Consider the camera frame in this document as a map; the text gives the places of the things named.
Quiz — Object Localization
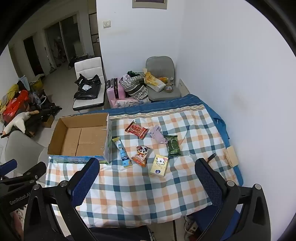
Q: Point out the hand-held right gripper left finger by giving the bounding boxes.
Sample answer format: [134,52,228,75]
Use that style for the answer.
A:
[23,158,100,241]

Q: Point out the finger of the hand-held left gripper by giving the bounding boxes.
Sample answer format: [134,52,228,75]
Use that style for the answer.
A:
[0,160,18,178]
[0,161,47,186]

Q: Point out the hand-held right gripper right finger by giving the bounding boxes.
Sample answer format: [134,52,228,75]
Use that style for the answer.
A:
[195,158,271,241]

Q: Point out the white plastic chair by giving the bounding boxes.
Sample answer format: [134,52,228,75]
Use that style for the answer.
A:
[5,130,50,184]

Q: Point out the beige folded cloth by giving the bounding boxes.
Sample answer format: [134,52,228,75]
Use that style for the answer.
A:
[225,146,239,167]

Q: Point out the white shoe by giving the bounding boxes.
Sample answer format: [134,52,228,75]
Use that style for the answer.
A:
[184,215,199,232]

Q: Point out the open cardboard box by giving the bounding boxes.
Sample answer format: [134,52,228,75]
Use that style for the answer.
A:
[47,113,113,164]

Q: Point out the white and blue tube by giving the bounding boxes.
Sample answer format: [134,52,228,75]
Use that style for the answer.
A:
[112,137,132,168]

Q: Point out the white plush goose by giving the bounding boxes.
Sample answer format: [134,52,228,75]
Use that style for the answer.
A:
[1,111,40,138]

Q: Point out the green wet wipes pack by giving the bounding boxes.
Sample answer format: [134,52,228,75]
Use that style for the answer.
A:
[164,135,181,159]

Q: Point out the yellow tissue pack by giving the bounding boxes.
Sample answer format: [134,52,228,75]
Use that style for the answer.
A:
[149,154,169,178]

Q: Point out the checked blanket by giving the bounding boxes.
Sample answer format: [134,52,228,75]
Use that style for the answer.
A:
[45,105,239,229]

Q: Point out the black tripod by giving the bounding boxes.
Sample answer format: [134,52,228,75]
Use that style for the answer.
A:
[25,105,63,138]

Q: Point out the cartoon print snack packet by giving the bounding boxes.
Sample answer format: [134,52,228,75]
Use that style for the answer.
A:
[131,146,151,167]

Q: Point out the red plastic bag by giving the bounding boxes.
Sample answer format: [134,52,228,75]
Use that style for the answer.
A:
[2,90,31,119]

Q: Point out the purple socks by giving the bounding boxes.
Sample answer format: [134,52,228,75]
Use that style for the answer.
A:
[149,125,168,144]

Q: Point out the red snack packet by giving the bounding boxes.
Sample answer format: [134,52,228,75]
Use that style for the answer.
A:
[125,120,150,140]

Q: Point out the yellow cloth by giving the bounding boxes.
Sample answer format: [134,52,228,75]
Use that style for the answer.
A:
[0,85,19,110]

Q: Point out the yellow bin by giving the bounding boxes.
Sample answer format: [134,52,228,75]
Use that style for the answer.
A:
[30,75,46,91]

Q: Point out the pink floral box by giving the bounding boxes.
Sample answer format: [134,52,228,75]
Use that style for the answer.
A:
[111,97,151,108]

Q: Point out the black plastic bag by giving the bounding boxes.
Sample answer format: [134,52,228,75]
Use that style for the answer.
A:
[73,74,102,100]

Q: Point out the pink suitcase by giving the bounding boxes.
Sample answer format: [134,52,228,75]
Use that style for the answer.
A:
[106,78,127,108]

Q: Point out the patterned tote bag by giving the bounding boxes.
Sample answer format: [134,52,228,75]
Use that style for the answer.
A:
[119,74,150,101]

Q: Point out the yellow printed bag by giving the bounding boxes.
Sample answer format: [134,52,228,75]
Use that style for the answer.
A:
[144,72,166,92]

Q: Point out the white padded chair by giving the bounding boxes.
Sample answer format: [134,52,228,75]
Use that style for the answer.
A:
[72,57,107,112]

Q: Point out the grey padded chair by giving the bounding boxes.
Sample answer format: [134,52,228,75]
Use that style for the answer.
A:
[146,56,182,102]

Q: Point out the glass sliding door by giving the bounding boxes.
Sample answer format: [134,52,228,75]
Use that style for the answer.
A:
[44,14,85,70]

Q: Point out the framed picture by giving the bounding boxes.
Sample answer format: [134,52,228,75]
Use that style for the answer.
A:
[132,0,167,10]

